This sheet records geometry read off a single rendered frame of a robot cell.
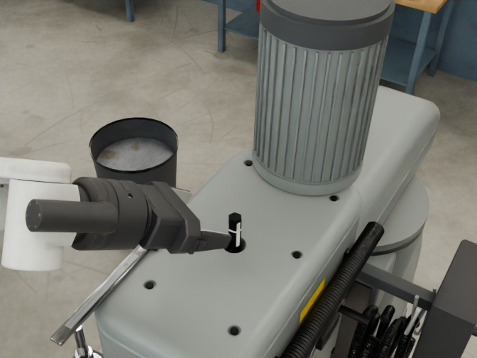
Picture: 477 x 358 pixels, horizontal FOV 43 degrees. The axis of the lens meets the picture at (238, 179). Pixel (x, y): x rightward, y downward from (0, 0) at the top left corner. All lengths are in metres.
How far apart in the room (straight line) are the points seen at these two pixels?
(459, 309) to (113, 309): 0.61
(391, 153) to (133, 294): 0.72
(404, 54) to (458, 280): 4.02
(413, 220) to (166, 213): 0.87
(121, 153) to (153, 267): 2.50
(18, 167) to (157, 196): 0.20
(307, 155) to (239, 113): 3.60
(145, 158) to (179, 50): 2.20
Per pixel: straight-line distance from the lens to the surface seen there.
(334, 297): 1.00
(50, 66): 5.32
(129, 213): 0.73
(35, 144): 4.43
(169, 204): 0.79
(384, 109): 1.52
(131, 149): 3.41
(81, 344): 1.63
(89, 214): 0.67
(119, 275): 0.90
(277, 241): 0.95
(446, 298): 1.16
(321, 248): 0.95
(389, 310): 1.35
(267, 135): 1.00
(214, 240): 0.81
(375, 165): 1.34
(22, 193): 0.69
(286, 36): 0.88
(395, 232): 1.48
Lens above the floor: 2.58
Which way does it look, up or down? 41 degrees down
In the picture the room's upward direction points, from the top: 2 degrees clockwise
